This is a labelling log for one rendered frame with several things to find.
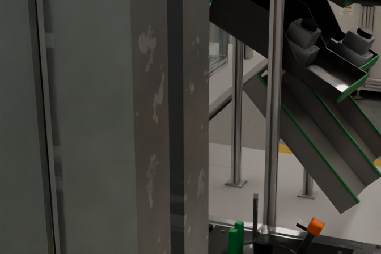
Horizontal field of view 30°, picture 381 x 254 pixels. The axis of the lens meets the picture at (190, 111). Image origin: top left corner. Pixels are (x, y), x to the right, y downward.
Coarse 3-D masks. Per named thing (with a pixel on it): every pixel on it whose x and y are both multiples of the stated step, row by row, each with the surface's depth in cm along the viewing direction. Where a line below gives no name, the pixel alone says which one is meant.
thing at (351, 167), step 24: (264, 96) 125; (288, 96) 135; (312, 96) 134; (288, 120) 124; (312, 120) 135; (336, 120) 133; (288, 144) 125; (312, 144) 123; (336, 144) 134; (312, 168) 124; (336, 168) 131; (360, 168) 133; (336, 192) 123; (360, 192) 131
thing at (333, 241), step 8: (216, 224) 126; (224, 224) 127; (232, 224) 126; (248, 224) 126; (272, 232) 124; (280, 232) 123; (288, 232) 123; (296, 232) 123; (304, 232) 123; (320, 240) 121; (328, 240) 120; (336, 240) 120; (344, 240) 120; (352, 240) 120; (352, 248) 118; (360, 248) 118
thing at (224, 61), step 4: (224, 32) 263; (224, 36) 263; (224, 40) 264; (224, 44) 264; (224, 48) 265; (224, 52) 265; (224, 56) 266; (220, 60) 262; (224, 60) 264; (216, 64) 257; (220, 64) 260; (224, 64) 265; (212, 68) 253; (216, 68) 258; (220, 68) 261; (212, 72) 253; (216, 72) 257
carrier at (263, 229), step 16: (256, 192) 112; (256, 208) 112; (240, 224) 109; (256, 224) 113; (208, 240) 119; (224, 240) 119; (240, 240) 110; (256, 240) 107; (272, 240) 107; (288, 240) 118
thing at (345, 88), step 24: (216, 0) 124; (240, 0) 122; (264, 0) 134; (288, 0) 131; (216, 24) 126; (240, 24) 123; (264, 24) 121; (288, 24) 132; (264, 48) 122; (288, 48) 120; (288, 72) 121; (312, 72) 119; (336, 72) 128; (360, 72) 128; (336, 96) 117
